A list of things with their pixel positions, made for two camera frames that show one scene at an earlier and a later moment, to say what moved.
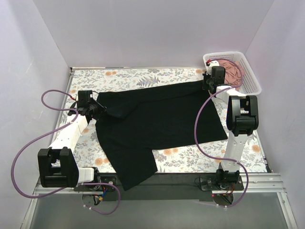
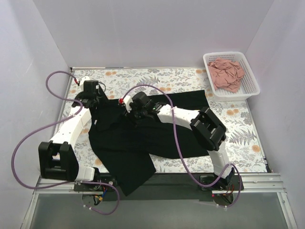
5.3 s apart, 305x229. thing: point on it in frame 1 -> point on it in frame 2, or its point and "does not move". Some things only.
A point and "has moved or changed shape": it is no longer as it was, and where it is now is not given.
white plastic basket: [250, 85] does not move
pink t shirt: [233, 75] does not move
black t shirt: [137, 121] has moved or changed shape
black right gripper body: [209, 84] -> [137, 114]
